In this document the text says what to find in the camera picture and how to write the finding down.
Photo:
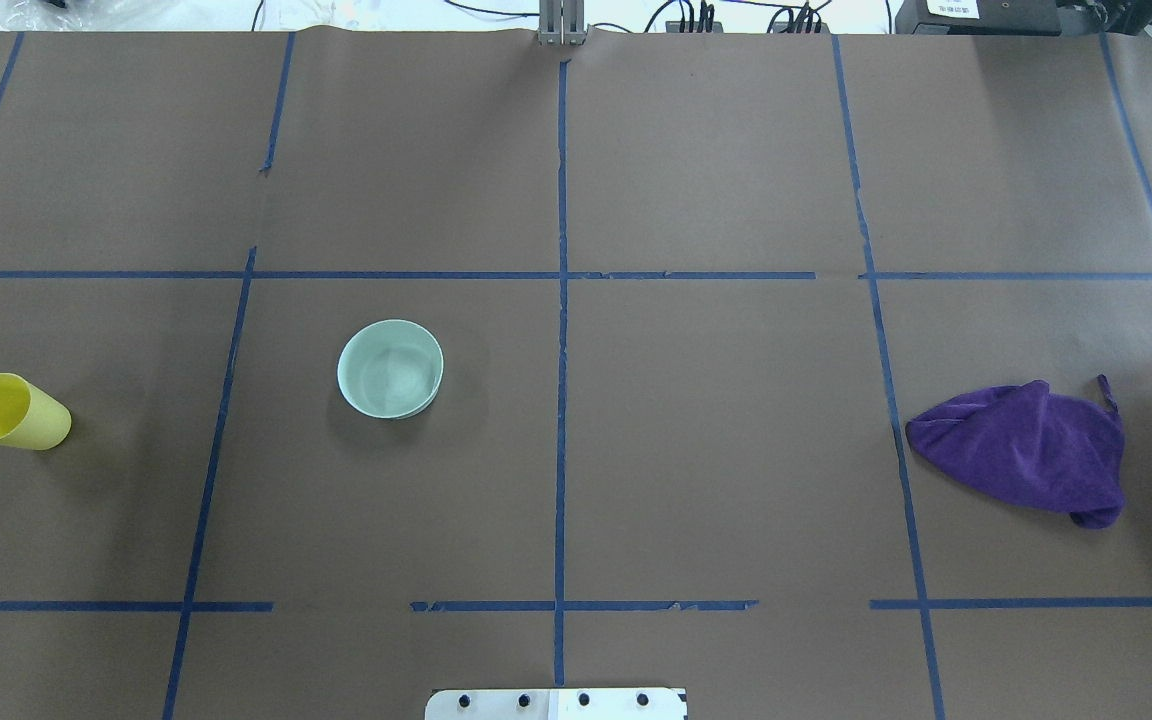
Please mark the light green bowl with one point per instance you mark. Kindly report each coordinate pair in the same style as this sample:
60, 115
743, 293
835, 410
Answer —
390, 370

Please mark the purple cloth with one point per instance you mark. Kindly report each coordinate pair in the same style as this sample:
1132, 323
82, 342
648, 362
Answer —
1030, 447

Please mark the aluminium frame post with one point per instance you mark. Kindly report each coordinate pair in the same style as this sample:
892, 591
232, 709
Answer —
562, 23

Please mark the black device box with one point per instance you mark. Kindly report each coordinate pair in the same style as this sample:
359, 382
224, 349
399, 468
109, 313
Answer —
993, 18

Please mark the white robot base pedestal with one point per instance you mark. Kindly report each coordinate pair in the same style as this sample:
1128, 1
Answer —
559, 703

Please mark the yellow plastic cup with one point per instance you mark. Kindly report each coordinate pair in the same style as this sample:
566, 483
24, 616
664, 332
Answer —
29, 418

